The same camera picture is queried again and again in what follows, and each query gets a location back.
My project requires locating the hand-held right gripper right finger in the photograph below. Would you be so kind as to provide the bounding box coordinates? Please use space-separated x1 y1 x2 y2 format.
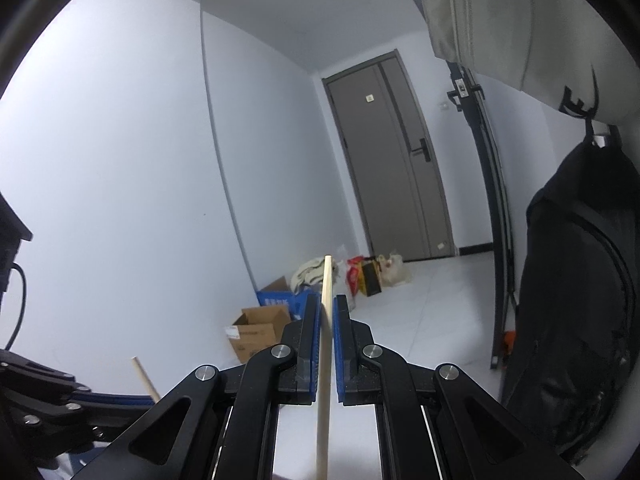
332 294 586 480

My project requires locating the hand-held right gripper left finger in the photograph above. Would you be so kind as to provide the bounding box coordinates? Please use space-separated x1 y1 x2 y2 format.
114 292 321 480

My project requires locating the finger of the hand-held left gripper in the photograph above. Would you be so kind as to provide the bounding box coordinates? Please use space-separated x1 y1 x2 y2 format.
15 390 156 461
0 349 93 396

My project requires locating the wooden chopstick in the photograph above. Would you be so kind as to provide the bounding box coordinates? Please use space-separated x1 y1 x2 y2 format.
131 356 162 405
315 255 335 480

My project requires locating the blue cardboard box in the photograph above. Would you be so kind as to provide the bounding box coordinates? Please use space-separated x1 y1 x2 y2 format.
256 276 308 321

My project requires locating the brown cardboard box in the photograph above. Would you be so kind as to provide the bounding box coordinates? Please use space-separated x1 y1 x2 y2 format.
231 304 293 363

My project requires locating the white plastic bag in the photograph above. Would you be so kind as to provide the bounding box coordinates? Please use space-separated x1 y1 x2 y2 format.
331 259 357 311

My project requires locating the beige cloth pile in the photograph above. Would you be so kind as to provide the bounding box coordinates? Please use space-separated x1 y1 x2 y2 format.
291 257 341 293

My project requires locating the beige plastic bag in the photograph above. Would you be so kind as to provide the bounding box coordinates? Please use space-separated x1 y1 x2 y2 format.
376 254 408 288

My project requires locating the black device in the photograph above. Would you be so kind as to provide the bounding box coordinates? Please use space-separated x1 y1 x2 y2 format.
0 192 33 293

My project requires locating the grey door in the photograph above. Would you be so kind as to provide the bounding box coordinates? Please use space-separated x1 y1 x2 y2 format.
322 50 457 262

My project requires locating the black metal stand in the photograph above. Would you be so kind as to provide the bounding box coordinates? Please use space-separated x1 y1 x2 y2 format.
446 60 520 371

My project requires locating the black backpack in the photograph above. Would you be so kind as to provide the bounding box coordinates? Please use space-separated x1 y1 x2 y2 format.
502 125 640 466

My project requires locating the black door latch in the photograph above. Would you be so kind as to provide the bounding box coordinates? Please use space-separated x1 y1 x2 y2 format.
446 77 483 111

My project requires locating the white canvas bag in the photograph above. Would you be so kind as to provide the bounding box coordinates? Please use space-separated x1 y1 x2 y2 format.
415 0 640 126

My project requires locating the black cable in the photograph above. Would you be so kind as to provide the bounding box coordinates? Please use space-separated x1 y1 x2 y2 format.
2 264 27 352

